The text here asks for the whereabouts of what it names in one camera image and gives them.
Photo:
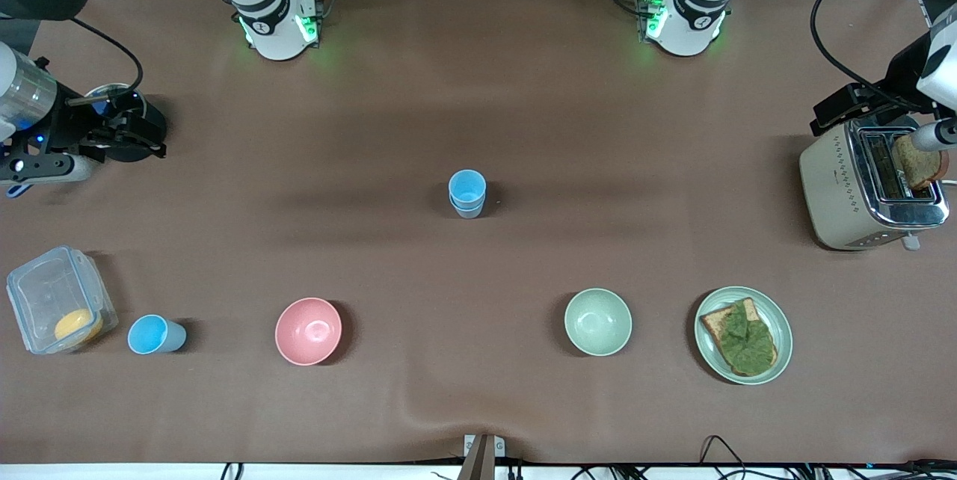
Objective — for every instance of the clear plastic food container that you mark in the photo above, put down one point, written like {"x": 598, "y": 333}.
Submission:
{"x": 41, "y": 293}

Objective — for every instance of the brown bread slice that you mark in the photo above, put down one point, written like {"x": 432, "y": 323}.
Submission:
{"x": 918, "y": 166}

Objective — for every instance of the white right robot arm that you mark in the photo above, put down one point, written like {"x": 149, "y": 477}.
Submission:
{"x": 273, "y": 24}

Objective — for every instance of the glass pot lid blue knob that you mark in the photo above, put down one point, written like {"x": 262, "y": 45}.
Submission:
{"x": 119, "y": 95}

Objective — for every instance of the blue plastic cup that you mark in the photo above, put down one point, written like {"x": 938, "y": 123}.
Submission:
{"x": 153, "y": 335}
{"x": 468, "y": 212}
{"x": 467, "y": 185}

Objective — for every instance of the round yellow orange food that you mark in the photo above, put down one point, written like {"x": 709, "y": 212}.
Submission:
{"x": 77, "y": 324}

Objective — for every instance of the pale green bowl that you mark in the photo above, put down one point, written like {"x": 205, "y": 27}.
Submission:
{"x": 597, "y": 321}

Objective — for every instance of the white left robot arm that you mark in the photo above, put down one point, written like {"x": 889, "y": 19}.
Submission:
{"x": 691, "y": 16}

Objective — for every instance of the brown toast slice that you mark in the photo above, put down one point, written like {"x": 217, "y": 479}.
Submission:
{"x": 714, "y": 327}

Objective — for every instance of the pink bowl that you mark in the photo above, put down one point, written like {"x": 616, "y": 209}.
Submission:
{"x": 308, "y": 330}

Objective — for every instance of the green lettuce leaf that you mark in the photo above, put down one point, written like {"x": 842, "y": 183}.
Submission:
{"x": 748, "y": 338}

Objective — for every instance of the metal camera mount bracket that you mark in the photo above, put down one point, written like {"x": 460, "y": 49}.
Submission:
{"x": 482, "y": 454}

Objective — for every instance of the beige steel toaster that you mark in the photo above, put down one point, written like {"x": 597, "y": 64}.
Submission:
{"x": 837, "y": 188}

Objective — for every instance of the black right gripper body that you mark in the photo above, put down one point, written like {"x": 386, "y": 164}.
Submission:
{"x": 77, "y": 125}

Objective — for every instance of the pale green plate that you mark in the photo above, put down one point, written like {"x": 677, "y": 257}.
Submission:
{"x": 781, "y": 330}

